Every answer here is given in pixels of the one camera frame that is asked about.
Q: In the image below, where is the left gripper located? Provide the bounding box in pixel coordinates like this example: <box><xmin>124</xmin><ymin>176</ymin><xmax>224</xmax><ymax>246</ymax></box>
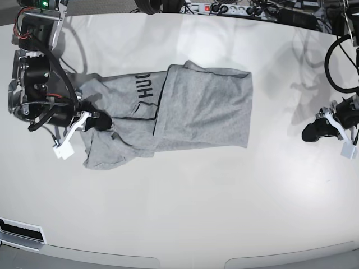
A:
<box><xmin>301</xmin><ymin>98</ymin><xmax>358</xmax><ymax>142</ymax></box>

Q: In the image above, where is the black cable bundle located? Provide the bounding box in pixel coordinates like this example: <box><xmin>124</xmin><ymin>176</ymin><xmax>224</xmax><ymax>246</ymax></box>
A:
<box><xmin>127</xmin><ymin>0</ymin><xmax>186</xmax><ymax>16</ymax></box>

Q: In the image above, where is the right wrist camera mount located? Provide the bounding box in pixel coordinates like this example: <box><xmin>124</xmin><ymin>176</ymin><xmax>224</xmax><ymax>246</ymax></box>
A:
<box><xmin>53</xmin><ymin>111</ymin><xmax>100</xmax><ymax>160</ymax></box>

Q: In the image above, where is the grey t-shirt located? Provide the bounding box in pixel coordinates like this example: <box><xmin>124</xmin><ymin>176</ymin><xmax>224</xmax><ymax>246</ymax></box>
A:
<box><xmin>80</xmin><ymin>61</ymin><xmax>253</xmax><ymax>170</ymax></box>

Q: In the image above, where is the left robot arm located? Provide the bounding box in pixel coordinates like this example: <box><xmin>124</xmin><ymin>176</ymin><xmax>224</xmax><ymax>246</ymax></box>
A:
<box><xmin>298</xmin><ymin>1</ymin><xmax>358</xmax><ymax>142</ymax></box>

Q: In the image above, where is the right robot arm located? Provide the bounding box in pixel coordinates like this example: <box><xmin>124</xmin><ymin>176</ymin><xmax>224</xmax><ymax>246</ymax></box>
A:
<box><xmin>8</xmin><ymin>1</ymin><xmax>112</xmax><ymax>132</ymax></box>

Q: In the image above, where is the black power adapter box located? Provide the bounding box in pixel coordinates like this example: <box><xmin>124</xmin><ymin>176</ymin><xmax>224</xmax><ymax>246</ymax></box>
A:
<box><xmin>277</xmin><ymin>9</ymin><xmax>317</xmax><ymax>30</ymax></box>

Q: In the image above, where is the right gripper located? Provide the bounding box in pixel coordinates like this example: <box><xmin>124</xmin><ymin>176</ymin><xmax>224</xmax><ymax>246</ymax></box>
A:
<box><xmin>44</xmin><ymin>105</ymin><xmax>112</xmax><ymax>131</ymax></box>

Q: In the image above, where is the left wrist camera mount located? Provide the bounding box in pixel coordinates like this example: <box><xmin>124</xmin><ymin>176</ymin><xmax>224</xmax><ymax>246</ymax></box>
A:
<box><xmin>316</xmin><ymin>101</ymin><xmax>358</xmax><ymax>159</ymax></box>

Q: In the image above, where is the white power strip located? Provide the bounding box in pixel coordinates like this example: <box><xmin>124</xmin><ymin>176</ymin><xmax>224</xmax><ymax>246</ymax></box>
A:
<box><xmin>180</xmin><ymin>2</ymin><xmax>268</xmax><ymax>18</ymax></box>

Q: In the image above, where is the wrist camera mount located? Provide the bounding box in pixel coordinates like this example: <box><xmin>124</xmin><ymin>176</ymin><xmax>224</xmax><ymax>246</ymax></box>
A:
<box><xmin>316</xmin><ymin>101</ymin><xmax>358</xmax><ymax>159</ymax></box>
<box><xmin>53</xmin><ymin>111</ymin><xmax>100</xmax><ymax>160</ymax></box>

